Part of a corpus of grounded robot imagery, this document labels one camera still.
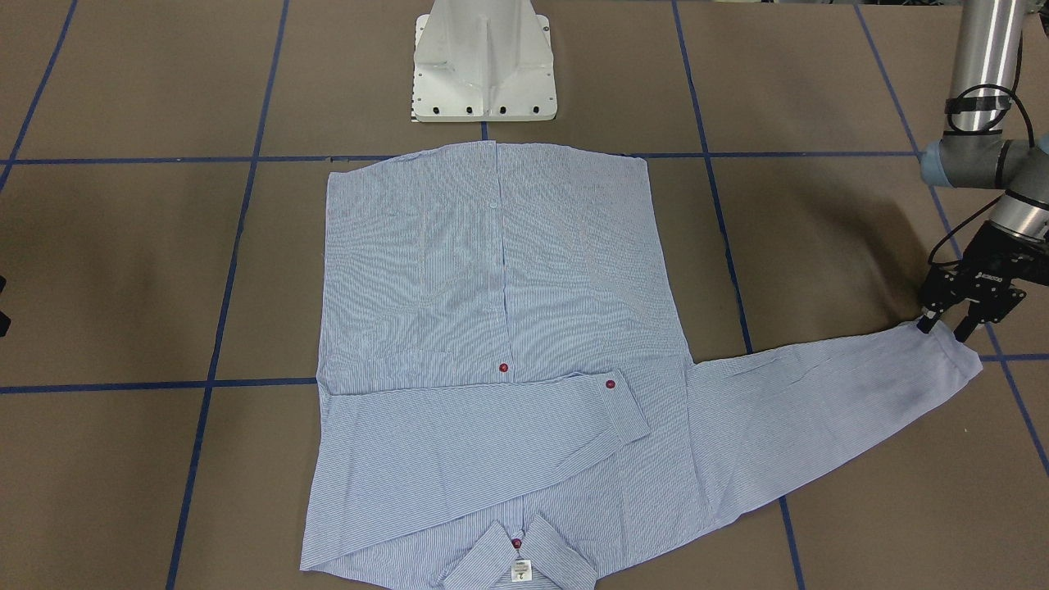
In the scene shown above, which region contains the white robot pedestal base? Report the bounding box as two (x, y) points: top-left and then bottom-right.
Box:
(410, 1), (559, 123)

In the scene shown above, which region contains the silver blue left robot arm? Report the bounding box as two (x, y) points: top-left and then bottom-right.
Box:
(918, 1), (1048, 343)

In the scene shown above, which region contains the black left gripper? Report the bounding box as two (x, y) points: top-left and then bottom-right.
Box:
(915, 223), (1047, 343)

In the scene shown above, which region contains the light blue striped shirt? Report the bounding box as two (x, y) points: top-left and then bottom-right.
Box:
(300, 141), (982, 589)

